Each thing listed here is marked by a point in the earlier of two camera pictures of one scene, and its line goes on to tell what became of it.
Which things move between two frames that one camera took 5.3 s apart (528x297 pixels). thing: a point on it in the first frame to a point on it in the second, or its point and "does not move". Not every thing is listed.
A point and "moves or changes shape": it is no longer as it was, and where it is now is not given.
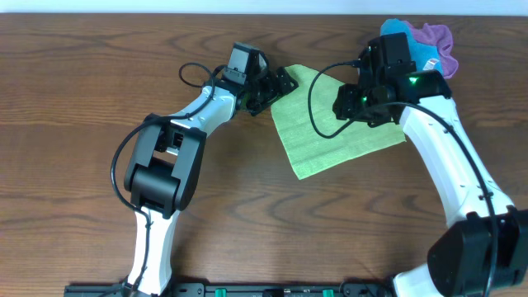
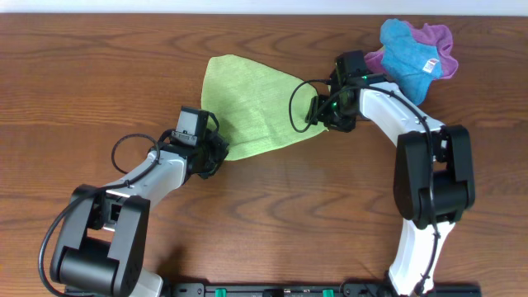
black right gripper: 345,101 to 346,126
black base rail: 233,289 does not move
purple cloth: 441,36 does not move
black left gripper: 270,87 to 219,149
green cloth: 313,136 moves or changes shape
